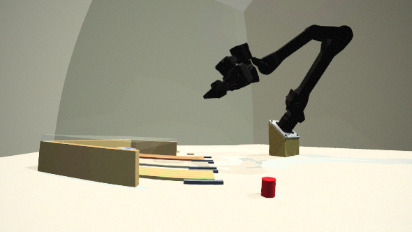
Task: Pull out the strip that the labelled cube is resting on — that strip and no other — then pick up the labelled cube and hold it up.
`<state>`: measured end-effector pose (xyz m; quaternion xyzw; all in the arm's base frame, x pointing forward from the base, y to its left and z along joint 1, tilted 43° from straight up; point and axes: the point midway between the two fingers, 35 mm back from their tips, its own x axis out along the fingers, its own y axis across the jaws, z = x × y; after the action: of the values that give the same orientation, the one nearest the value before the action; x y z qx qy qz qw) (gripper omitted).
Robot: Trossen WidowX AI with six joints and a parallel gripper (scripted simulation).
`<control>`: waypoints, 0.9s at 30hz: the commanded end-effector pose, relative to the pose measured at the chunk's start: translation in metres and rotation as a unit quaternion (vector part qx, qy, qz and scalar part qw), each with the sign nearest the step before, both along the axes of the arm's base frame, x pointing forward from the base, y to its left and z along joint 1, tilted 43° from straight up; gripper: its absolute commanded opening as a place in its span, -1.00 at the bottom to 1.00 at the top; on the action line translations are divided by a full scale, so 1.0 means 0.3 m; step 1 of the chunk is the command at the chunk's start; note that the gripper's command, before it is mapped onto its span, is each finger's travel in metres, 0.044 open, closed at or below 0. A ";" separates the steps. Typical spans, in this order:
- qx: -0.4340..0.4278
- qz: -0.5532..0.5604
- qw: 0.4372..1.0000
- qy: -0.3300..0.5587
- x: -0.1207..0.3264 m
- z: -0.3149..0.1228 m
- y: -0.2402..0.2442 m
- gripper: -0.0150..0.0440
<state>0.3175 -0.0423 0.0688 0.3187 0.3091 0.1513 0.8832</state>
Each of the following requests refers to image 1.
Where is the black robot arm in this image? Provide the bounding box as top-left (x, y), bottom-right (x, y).
top-left (215, 24), bottom-right (353, 133)

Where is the red cylinder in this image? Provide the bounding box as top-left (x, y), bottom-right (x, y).
top-left (260, 177), bottom-right (276, 198)

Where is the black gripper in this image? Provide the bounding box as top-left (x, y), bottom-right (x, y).
top-left (203, 63), bottom-right (253, 99)

